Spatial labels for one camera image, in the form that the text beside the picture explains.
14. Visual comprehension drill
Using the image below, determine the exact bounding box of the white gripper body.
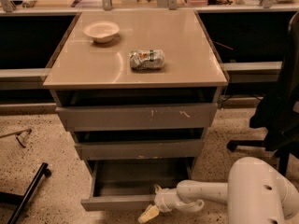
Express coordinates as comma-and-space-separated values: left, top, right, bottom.
154, 189, 179, 213

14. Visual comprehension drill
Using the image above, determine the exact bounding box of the grey bottom drawer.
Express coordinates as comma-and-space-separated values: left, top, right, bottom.
81, 158, 192, 211

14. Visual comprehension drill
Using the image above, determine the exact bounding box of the grey drawer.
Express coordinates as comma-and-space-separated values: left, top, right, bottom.
56, 103, 217, 132
81, 158, 192, 211
75, 139, 204, 160

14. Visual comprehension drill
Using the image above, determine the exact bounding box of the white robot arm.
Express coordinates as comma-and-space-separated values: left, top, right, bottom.
138, 157, 299, 224

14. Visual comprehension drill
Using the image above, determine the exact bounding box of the grey middle drawer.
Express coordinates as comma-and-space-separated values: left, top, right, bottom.
75, 139, 204, 160

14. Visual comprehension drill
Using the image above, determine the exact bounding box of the grey top drawer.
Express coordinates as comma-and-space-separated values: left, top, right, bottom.
56, 103, 217, 132

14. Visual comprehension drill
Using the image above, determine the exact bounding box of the grey drawer cabinet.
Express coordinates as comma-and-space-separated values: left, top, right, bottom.
42, 8, 228, 173

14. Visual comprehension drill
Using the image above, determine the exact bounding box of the black chair base leg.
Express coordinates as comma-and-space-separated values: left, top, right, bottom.
0, 162, 51, 224

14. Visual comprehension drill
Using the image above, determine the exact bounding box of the crumpled snack bag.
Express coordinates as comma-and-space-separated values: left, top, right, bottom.
129, 49, 164, 70

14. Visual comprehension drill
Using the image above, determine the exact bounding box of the black office chair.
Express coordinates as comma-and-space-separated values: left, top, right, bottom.
227, 12, 299, 175

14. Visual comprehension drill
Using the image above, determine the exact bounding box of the metal tool on floor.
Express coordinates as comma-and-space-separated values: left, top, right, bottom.
0, 128, 32, 148

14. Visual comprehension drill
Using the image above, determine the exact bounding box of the white paper bowl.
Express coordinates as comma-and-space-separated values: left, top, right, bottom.
83, 21, 120, 43

